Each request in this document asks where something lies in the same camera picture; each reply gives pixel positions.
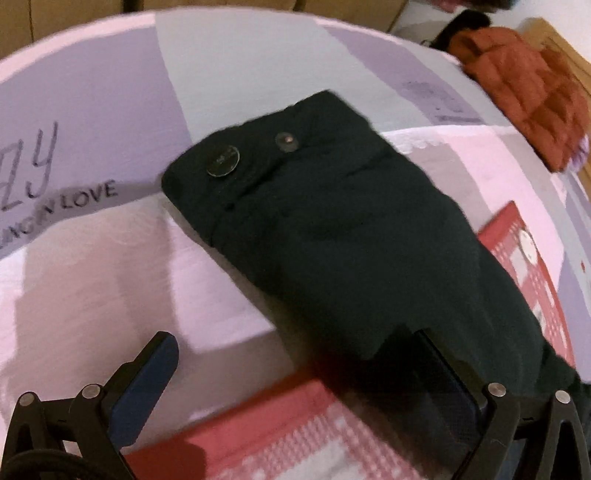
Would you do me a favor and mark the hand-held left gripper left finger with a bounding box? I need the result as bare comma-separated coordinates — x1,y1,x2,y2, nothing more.
0,331,180,480

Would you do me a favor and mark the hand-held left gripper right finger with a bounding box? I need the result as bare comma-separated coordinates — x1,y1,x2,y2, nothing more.
413,327,591,480

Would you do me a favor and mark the black coat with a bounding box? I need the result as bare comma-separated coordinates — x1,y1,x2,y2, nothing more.
161,90,591,416

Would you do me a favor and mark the red checked mat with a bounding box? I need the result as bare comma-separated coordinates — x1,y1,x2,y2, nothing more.
124,200,578,480

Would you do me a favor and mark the bed with patchwork sheet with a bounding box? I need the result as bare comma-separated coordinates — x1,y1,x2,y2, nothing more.
0,9,591,480

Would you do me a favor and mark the purple printed cloth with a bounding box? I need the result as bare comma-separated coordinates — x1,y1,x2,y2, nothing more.
569,136,591,172

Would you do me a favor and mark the orange puffer jacket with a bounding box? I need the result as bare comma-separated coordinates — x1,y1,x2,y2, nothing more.
431,10,591,172

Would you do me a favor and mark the wooden wardrobe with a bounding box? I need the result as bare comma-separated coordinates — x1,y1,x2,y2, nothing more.
0,0,409,61

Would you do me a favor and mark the wooden headboard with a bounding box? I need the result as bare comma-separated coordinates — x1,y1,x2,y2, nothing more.
519,17,591,100

